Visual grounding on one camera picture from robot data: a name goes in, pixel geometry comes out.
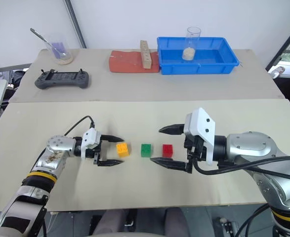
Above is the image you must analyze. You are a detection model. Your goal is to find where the red toy cube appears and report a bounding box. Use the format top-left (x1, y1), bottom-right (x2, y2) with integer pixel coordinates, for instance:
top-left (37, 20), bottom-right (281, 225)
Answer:
top-left (162, 144), bottom-right (174, 158)

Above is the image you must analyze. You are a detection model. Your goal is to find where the blue plastic bin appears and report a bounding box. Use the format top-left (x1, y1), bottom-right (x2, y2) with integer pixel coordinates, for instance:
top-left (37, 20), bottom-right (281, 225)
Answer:
top-left (157, 37), bottom-right (241, 76)

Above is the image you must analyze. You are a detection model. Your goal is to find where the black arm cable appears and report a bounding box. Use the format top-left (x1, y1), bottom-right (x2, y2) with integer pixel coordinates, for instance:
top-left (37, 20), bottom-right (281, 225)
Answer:
top-left (64, 115), bottom-right (96, 136)
top-left (193, 155), bottom-right (290, 184)

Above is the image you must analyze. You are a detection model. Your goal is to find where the yellow toy cube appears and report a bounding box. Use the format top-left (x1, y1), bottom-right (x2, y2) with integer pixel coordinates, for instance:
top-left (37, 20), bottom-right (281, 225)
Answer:
top-left (116, 142), bottom-right (131, 158)

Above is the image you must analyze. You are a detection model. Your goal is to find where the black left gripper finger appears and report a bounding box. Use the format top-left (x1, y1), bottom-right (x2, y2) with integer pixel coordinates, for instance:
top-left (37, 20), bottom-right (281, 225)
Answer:
top-left (100, 134), bottom-right (121, 143)
top-left (96, 159), bottom-right (125, 167)

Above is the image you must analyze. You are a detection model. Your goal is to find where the wooden block with holes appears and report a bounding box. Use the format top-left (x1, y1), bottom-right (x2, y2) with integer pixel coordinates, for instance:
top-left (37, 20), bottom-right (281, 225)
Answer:
top-left (139, 39), bottom-right (153, 70)

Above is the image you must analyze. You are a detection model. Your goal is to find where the black window frame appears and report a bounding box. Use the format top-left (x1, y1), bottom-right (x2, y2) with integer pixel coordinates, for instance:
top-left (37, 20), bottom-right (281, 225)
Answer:
top-left (265, 13), bottom-right (290, 73)

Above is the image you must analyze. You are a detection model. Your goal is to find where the round beige coaster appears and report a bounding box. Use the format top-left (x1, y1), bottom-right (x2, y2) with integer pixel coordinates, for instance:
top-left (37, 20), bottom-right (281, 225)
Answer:
top-left (57, 54), bottom-right (75, 66)

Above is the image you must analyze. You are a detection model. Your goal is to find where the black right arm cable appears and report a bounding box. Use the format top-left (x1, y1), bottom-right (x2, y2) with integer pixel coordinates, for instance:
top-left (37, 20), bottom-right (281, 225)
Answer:
top-left (193, 155), bottom-right (290, 184)

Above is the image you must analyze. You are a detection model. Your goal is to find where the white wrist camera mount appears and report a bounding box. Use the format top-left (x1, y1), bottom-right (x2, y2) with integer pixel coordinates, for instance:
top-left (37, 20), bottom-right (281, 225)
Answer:
top-left (81, 128), bottom-right (102, 159)
top-left (184, 107), bottom-right (216, 166)

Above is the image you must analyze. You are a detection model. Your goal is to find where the green toy cube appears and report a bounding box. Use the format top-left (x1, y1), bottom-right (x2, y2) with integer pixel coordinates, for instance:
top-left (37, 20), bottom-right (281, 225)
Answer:
top-left (140, 143), bottom-right (154, 158)

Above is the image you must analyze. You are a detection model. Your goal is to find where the red-brown folded cloth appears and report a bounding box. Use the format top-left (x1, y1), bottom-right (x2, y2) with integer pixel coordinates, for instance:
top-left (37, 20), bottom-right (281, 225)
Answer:
top-left (108, 50), bottom-right (161, 74)

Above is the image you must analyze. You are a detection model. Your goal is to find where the grey handheld remote controller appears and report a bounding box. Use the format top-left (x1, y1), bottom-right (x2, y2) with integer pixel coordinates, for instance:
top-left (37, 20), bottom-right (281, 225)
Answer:
top-left (34, 68), bottom-right (91, 91)

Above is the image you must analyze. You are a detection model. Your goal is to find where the black cable under table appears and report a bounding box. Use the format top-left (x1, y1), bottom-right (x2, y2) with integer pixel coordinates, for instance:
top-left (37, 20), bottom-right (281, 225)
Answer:
top-left (238, 203), bottom-right (272, 237)

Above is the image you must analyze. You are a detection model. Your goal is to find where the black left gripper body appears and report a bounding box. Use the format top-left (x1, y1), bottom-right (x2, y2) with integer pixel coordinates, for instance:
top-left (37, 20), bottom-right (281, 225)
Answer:
top-left (93, 138), bottom-right (104, 166)

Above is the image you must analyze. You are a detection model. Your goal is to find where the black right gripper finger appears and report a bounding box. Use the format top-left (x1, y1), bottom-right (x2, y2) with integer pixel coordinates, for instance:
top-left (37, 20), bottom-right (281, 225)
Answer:
top-left (149, 157), bottom-right (188, 173)
top-left (158, 123), bottom-right (185, 136)

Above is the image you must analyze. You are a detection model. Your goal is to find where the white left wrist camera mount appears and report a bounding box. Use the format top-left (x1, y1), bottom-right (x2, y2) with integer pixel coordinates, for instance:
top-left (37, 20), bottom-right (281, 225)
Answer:
top-left (81, 128), bottom-right (102, 159)

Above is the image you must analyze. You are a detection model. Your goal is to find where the dark grey rounded shape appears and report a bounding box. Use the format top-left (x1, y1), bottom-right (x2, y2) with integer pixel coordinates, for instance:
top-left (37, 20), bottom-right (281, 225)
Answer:
top-left (164, 207), bottom-right (193, 237)
top-left (92, 209), bottom-right (127, 237)

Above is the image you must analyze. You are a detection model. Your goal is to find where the grey metal pole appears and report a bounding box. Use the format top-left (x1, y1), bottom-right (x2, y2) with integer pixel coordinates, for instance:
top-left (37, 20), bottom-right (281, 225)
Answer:
top-left (64, 0), bottom-right (87, 49)

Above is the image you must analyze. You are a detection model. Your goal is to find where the clear cup with purple insert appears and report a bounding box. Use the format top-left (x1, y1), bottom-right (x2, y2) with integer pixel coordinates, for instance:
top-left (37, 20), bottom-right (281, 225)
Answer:
top-left (45, 34), bottom-right (71, 63)

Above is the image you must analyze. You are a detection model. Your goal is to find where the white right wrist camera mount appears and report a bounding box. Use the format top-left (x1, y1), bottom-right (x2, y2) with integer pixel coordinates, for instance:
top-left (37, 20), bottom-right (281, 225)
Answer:
top-left (184, 107), bottom-right (216, 166)

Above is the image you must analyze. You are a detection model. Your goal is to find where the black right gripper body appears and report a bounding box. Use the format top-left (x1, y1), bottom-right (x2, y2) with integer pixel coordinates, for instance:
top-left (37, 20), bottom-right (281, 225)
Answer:
top-left (184, 135), bottom-right (208, 174)

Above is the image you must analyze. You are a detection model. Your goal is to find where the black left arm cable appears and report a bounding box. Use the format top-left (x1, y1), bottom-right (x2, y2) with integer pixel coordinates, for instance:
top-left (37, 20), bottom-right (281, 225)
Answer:
top-left (64, 115), bottom-right (96, 136)

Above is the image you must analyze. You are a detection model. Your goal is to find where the clear glass with sand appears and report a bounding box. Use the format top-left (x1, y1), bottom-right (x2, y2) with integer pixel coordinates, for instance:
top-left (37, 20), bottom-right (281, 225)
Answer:
top-left (182, 26), bottom-right (202, 61)

